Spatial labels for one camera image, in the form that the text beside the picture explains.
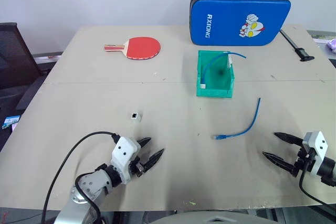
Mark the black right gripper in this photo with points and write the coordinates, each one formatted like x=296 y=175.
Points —
x=302 y=165

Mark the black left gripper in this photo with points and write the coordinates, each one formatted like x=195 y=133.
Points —
x=137 y=169

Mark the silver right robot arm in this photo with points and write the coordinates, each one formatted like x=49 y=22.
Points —
x=328 y=167

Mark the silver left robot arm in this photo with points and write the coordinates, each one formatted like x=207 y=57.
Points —
x=90 y=182

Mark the small white adapter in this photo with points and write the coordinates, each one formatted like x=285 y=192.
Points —
x=136 y=117

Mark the green plastic bin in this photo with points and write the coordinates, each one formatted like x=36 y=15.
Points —
x=214 y=91

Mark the black bar clamp tool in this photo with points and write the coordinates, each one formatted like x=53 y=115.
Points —
x=299 y=49

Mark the red table tennis paddle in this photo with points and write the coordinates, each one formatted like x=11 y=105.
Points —
x=143 y=47

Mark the purple cloth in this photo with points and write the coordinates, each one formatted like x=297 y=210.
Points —
x=333 y=45

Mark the colourful cards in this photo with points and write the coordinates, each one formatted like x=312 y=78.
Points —
x=11 y=122

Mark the blue cartoon kick pad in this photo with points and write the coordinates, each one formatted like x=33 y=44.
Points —
x=236 y=16

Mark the black mesh office chair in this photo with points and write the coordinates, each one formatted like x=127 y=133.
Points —
x=15 y=58

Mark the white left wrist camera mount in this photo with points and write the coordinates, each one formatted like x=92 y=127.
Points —
x=123 y=150

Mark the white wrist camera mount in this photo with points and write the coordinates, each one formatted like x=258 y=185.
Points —
x=319 y=142
x=123 y=150

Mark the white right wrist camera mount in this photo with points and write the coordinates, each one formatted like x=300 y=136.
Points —
x=319 y=142

